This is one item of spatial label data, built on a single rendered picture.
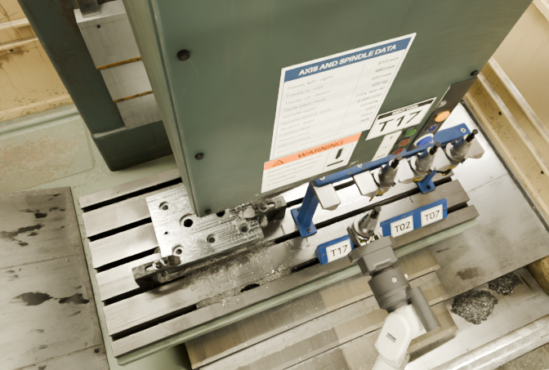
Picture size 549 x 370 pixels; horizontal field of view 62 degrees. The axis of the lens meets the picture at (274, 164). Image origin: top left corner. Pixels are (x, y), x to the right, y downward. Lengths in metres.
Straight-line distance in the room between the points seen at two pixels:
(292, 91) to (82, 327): 1.32
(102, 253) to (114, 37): 0.63
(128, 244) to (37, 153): 0.75
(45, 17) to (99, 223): 0.61
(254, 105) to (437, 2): 0.22
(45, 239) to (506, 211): 1.62
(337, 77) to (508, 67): 1.23
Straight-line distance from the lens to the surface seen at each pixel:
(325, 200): 1.15
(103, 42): 1.29
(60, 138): 2.07
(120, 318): 1.41
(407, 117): 0.73
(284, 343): 1.53
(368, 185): 1.19
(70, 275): 1.75
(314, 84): 0.52
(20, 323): 1.69
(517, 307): 1.90
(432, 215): 1.54
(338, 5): 0.44
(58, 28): 1.31
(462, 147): 1.28
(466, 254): 1.77
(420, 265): 1.70
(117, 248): 1.47
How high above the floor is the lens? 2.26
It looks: 62 degrees down
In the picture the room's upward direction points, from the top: 9 degrees clockwise
